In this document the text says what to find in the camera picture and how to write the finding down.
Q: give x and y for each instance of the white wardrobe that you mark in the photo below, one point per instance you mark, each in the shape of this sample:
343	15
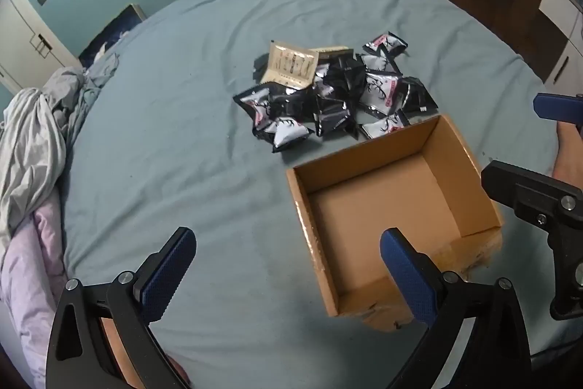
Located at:
22	33

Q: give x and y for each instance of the dark printed pillow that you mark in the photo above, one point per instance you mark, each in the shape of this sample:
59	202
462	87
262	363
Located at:
114	33

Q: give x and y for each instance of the pink quilt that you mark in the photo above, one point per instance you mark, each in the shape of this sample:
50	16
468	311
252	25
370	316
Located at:
27	279

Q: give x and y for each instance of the beige single sachet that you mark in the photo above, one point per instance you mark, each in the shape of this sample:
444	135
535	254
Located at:
332	51

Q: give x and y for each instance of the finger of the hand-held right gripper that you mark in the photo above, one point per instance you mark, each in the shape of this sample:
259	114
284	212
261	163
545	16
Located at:
505	181
546	106

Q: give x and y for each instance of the grey crumpled blanket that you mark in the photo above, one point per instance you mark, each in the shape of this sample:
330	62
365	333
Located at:
32	143

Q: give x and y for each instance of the pile of black white packets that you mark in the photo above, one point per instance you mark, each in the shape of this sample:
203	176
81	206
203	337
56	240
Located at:
337	93

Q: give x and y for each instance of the brown cardboard box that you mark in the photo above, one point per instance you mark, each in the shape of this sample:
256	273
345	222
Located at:
378	211

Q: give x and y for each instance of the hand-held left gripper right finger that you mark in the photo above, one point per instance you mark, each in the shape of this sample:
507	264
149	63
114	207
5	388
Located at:
407	275

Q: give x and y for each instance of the beige twin sachet strip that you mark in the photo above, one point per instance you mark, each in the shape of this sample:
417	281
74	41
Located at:
291	65

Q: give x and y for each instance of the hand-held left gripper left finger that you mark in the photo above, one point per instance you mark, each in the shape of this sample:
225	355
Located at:
168	275

